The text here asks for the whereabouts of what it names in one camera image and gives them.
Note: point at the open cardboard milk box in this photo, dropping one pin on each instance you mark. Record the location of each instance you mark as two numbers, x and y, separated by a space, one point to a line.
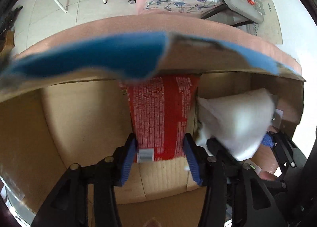
80 117

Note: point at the white soft pouch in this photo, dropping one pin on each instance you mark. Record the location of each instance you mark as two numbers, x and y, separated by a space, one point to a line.
239 122

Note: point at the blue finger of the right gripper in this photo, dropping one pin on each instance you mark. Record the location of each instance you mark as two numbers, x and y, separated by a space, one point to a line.
268 140

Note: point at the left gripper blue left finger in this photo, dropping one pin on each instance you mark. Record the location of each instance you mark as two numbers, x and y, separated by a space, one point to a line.
67 203

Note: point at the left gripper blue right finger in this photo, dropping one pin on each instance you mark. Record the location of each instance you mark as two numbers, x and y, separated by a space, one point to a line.
230 183

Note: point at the red snack packet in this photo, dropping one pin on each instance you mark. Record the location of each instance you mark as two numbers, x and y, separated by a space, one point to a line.
160 109

